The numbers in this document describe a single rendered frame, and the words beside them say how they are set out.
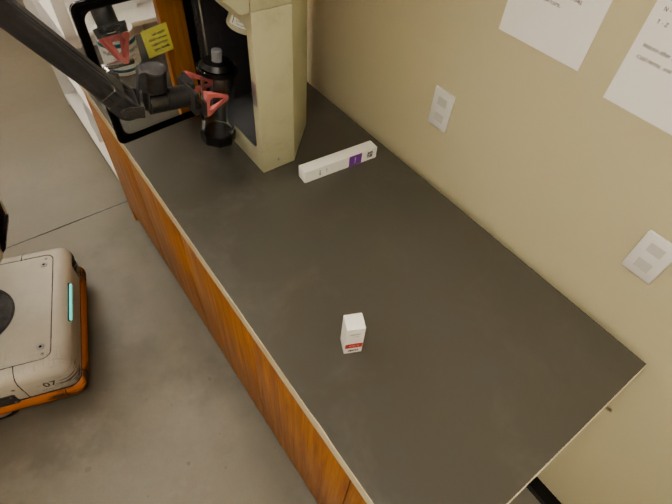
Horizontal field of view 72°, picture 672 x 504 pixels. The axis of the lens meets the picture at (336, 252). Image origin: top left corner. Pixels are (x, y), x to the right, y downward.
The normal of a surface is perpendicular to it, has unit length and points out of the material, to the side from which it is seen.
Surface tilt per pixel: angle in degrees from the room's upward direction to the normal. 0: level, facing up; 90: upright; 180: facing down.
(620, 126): 90
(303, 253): 0
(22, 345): 0
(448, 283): 0
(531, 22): 90
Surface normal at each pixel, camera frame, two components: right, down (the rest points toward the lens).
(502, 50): -0.80, 0.43
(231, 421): 0.06, -0.63
